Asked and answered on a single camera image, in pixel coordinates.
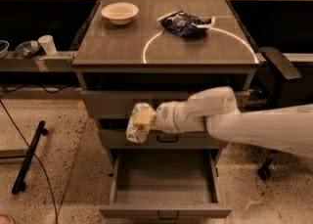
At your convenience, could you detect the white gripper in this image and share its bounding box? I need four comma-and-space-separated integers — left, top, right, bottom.
133, 101, 178, 133

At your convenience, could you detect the green white 7up can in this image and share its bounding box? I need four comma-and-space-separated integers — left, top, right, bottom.
126, 103, 155, 144

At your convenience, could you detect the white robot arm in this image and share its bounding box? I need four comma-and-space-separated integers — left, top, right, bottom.
130, 86, 313, 157

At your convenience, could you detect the top grey drawer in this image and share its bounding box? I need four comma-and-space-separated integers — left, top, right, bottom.
80, 72, 251, 120

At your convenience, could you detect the bottom grey drawer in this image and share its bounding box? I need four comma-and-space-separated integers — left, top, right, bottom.
101, 149, 232, 220

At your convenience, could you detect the grey drawer cabinet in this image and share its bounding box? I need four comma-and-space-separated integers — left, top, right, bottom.
71, 0, 264, 167

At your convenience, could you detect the crumpled blue chip bag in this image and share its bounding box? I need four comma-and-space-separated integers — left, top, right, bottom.
157, 11, 215, 38

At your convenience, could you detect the grey side shelf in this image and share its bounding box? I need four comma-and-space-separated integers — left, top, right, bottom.
0, 51, 76, 72

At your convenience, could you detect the white paper bowl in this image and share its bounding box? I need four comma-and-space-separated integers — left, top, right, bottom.
101, 2, 139, 25

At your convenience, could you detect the white paper cup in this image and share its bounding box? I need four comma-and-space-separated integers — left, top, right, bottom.
38, 35, 57, 55

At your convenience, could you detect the blue patterned bowl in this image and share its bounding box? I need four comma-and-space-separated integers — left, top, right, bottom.
15, 40, 42, 59

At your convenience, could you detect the black office chair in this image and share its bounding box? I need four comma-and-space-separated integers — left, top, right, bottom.
257, 46, 301, 181

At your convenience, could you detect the black bar on floor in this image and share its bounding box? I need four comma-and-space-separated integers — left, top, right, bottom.
12, 121, 48, 195

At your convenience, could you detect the blue bowl at edge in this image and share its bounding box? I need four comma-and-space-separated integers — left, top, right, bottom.
0, 40, 10, 59

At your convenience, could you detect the black floor cable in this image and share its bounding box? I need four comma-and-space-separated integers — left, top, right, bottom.
0, 99, 60, 224

